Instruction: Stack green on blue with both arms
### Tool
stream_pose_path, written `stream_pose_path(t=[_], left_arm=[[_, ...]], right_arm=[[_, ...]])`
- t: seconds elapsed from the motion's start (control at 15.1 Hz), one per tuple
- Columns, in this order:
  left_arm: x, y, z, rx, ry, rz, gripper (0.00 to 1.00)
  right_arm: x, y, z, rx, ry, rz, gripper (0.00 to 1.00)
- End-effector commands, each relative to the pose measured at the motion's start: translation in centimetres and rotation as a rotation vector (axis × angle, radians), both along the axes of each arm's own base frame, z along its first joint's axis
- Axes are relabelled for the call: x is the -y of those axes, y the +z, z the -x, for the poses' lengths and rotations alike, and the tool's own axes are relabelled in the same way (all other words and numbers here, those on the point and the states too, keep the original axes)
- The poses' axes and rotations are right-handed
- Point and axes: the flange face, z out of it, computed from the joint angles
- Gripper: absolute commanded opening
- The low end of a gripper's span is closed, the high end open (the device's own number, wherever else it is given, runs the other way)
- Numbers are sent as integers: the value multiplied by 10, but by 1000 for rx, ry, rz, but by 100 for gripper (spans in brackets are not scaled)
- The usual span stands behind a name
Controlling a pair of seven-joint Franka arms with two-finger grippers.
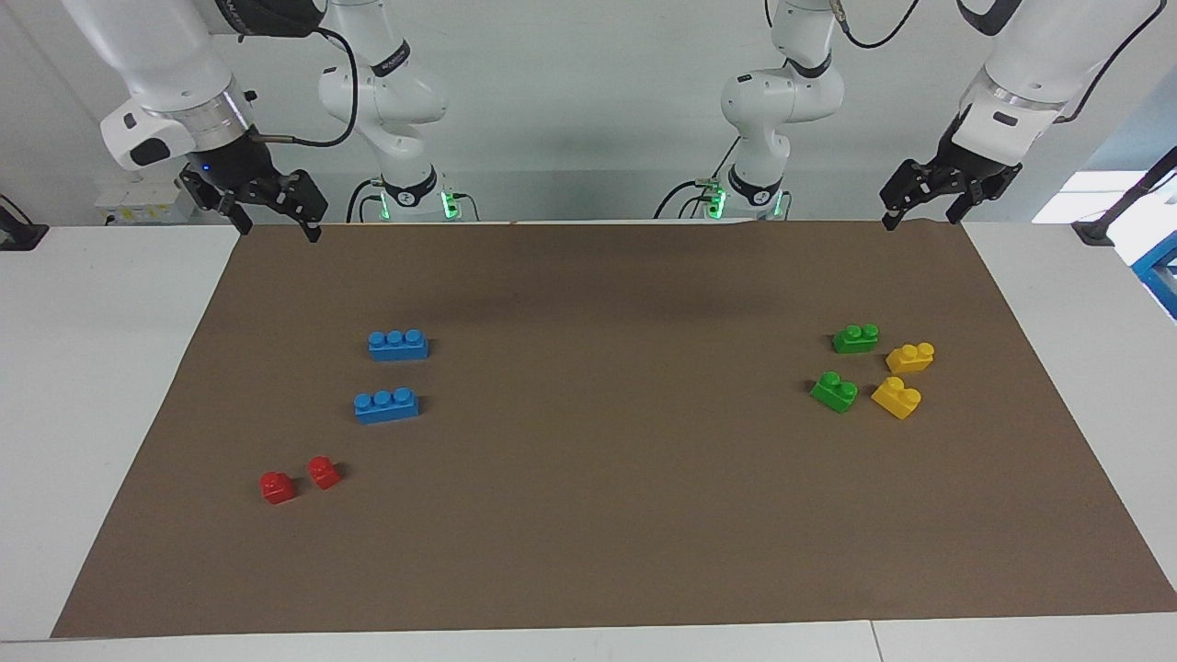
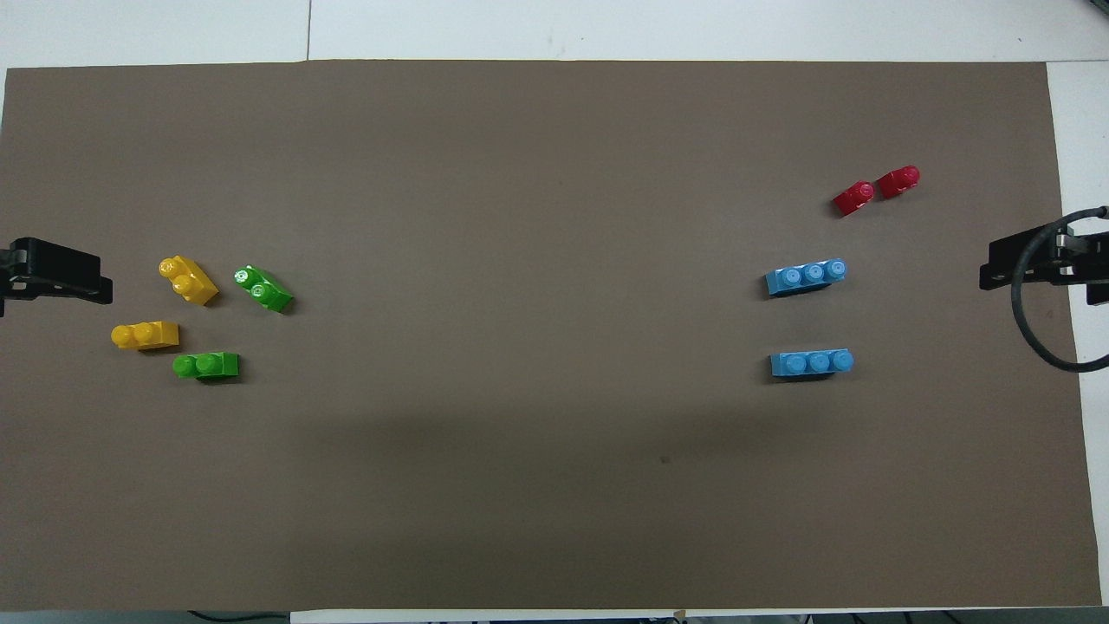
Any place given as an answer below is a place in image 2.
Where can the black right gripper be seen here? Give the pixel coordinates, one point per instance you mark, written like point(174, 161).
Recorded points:
point(1074, 260)

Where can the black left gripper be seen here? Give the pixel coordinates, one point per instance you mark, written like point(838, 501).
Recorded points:
point(48, 264)

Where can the brown table mat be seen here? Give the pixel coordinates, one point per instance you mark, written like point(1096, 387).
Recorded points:
point(554, 130)

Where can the blue three-stud toy brick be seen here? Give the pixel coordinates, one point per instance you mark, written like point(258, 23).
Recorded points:
point(801, 279)
point(812, 363)

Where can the green two-stud toy brick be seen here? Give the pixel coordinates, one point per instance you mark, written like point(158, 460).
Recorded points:
point(212, 366)
point(264, 290)

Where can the red one-stud toy brick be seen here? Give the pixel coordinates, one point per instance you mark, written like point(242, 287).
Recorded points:
point(897, 183)
point(853, 198)

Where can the yellow two-stud toy brick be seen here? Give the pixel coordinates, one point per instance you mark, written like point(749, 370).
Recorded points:
point(192, 282)
point(147, 335)

